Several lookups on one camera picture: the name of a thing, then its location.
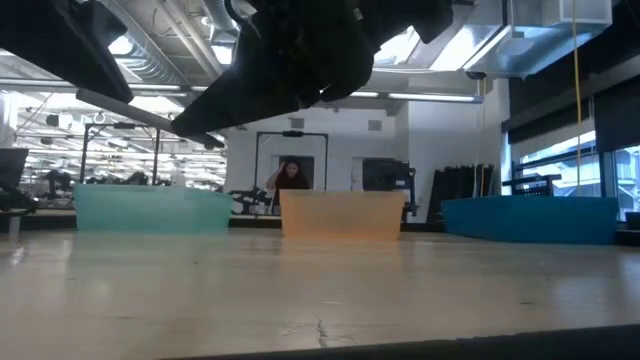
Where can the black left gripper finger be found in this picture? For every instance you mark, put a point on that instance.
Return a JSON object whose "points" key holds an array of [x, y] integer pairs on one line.
{"points": [[60, 40]]}

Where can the black dome camera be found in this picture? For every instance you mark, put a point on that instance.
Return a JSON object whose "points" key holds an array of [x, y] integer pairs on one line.
{"points": [[476, 75]]}

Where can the person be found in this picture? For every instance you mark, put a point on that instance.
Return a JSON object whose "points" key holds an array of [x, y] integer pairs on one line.
{"points": [[292, 177]]}

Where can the black gantry frame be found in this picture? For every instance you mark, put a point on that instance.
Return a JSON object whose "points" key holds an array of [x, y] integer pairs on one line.
{"points": [[120, 125], [292, 133]]}

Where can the translucent orange plastic bin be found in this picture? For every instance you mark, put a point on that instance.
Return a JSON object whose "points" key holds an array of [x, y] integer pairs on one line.
{"points": [[342, 215]]}

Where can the translucent teal plastic bin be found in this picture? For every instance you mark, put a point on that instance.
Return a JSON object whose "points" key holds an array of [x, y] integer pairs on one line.
{"points": [[155, 210]]}

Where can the long ceiling light bar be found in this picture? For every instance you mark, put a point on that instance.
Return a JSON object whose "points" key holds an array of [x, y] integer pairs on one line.
{"points": [[430, 97]]}

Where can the black office chair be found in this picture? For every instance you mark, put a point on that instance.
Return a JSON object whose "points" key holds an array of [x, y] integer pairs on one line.
{"points": [[12, 170]]}

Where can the black folded panels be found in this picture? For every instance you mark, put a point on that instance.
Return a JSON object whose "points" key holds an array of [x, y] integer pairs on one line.
{"points": [[457, 187]]}

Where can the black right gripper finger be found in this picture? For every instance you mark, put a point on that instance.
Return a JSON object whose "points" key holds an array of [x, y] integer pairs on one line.
{"points": [[250, 95]]}

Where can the silver round air duct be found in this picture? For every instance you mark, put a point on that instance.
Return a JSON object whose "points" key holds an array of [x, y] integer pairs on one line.
{"points": [[220, 15]]}

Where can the blue plastic bin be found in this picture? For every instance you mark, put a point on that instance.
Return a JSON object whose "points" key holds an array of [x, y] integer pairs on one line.
{"points": [[525, 220]]}

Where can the black equipment rack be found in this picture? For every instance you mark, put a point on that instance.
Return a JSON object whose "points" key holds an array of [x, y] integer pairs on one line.
{"points": [[385, 175]]}

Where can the black background robot arm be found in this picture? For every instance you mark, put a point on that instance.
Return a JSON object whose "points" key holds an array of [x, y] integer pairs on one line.
{"points": [[255, 200]]}

